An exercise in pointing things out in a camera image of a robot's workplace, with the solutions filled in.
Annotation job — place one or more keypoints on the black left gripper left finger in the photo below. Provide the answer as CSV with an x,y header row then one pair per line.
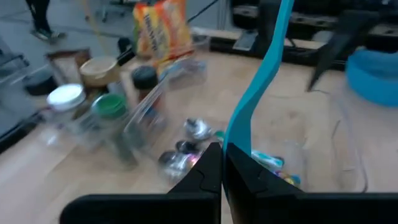
x,y
140,210

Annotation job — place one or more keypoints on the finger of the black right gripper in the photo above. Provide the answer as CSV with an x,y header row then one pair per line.
x,y
342,40

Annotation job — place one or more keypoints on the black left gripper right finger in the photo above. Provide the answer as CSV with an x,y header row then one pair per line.
x,y
311,210

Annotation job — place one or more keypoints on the rainbow iridescent spoon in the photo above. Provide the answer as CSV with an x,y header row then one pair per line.
x,y
289,179

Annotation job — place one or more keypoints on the purple spoon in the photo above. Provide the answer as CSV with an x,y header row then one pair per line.
x,y
178,165

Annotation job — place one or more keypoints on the black spoon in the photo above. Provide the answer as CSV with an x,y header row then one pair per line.
x,y
185,146

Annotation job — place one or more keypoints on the teal plastic spoon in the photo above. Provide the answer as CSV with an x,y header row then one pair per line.
x,y
258,87

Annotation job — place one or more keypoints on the green lid spice jar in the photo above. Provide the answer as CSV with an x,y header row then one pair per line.
x,y
109,107

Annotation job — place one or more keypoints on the green iridescent spoon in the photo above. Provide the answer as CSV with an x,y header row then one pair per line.
x,y
219,136

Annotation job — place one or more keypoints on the black round cap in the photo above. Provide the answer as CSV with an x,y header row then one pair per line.
x,y
144,77

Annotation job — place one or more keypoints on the white lid spice jar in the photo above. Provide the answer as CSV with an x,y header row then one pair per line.
x,y
66,97

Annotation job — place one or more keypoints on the gold lid furikake jar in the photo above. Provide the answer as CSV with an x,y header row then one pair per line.
x,y
99,71

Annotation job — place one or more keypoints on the orange ramen noodle packet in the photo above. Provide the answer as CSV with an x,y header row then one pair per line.
x,y
164,28

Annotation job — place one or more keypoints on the blue plastic bowl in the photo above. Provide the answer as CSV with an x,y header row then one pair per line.
x,y
376,77

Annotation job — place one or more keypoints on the person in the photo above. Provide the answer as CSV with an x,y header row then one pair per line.
x,y
42,18

